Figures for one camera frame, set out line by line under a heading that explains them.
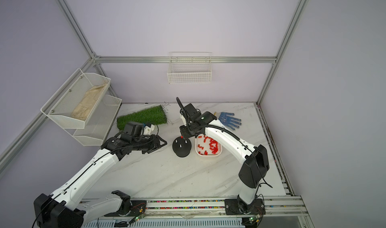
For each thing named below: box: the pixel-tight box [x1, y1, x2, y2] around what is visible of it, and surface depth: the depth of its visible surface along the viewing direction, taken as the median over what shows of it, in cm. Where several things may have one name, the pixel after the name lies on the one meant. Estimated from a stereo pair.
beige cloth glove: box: [71, 83, 107, 122], surface depth 81 cm
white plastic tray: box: [195, 133, 223, 157], surface depth 97 cm
